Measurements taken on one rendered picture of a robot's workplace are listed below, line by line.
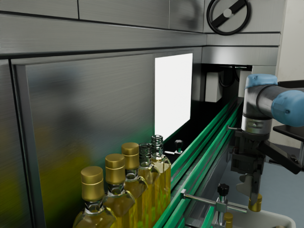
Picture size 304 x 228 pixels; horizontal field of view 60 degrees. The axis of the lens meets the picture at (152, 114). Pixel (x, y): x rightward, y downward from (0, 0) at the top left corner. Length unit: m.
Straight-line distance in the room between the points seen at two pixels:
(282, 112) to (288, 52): 2.87
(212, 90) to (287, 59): 1.95
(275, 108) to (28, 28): 0.50
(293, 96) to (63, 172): 0.49
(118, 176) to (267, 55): 1.12
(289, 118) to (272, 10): 0.91
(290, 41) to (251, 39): 2.03
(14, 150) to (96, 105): 0.20
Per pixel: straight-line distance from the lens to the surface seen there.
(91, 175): 0.42
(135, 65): 0.75
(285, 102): 0.61
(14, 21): 0.47
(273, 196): 1.22
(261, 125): 0.73
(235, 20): 1.46
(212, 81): 1.62
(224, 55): 1.47
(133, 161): 0.51
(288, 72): 3.48
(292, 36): 3.46
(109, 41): 0.65
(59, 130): 0.53
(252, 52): 1.45
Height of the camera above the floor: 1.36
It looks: 15 degrees down
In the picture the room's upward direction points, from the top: straight up
